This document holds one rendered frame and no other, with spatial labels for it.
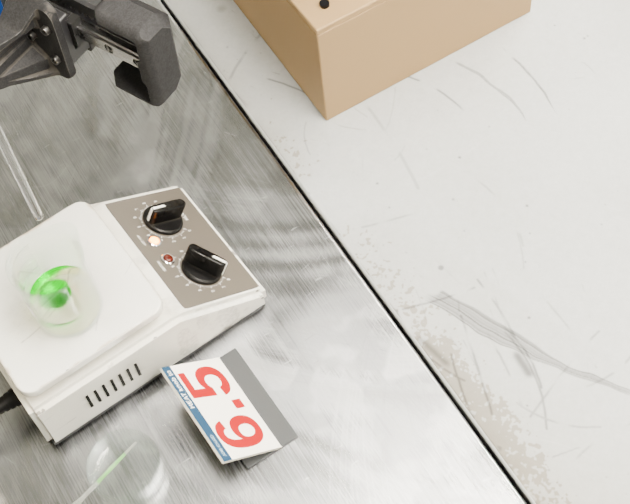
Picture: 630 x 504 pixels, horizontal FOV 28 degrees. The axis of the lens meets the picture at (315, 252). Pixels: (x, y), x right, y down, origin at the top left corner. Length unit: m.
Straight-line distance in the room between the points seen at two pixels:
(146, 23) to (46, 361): 0.32
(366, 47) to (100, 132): 0.25
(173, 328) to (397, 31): 0.32
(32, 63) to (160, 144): 0.39
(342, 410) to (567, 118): 0.33
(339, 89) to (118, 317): 0.29
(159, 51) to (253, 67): 0.46
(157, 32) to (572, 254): 0.47
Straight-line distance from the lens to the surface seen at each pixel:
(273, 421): 0.95
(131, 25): 0.67
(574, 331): 0.99
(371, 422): 0.95
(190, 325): 0.94
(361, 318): 0.99
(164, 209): 0.98
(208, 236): 1.00
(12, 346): 0.92
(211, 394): 0.95
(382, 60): 1.07
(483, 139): 1.08
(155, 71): 0.68
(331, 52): 1.02
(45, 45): 0.72
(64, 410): 0.93
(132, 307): 0.91
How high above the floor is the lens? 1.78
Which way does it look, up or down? 60 degrees down
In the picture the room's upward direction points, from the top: 8 degrees counter-clockwise
